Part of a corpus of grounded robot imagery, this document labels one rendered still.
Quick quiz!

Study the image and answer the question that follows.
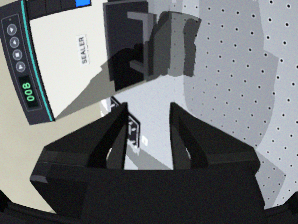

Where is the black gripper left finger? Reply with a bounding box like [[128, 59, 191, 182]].
[[36, 102, 129, 169]]

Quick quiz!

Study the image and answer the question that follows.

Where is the off-white box-shaped machine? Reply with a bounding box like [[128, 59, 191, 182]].
[[0, 0, 170, 125]]

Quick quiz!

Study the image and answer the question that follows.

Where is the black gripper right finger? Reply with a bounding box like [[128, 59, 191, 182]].
[[169, 102, 261, 174]]

